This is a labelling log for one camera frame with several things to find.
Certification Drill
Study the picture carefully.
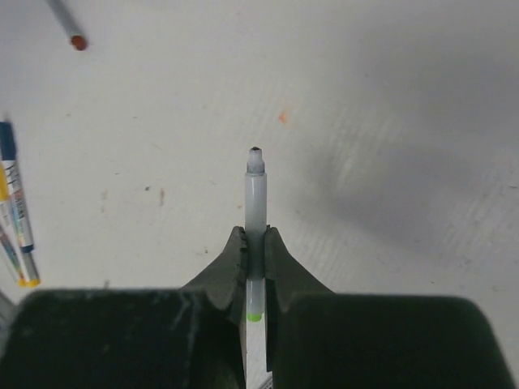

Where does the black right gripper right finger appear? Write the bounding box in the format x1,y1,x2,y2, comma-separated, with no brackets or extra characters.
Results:
264,228,509,388

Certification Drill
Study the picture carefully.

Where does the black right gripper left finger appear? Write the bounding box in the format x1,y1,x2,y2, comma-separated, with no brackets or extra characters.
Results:
1,227,247,388

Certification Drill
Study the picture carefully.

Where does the white lime-tipped marker body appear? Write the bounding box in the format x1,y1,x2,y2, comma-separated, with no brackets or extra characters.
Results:
244,147,267,323

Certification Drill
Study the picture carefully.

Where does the brown cap marker pen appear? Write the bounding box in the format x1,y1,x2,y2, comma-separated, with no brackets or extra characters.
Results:
46,0,88,51

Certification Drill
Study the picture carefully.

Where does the yellow cap marker pen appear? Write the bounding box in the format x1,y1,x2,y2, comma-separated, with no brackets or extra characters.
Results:
1,162,41,288

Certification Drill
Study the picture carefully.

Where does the blue cap marker pen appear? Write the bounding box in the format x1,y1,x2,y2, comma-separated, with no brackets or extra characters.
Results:
1,122,34,253

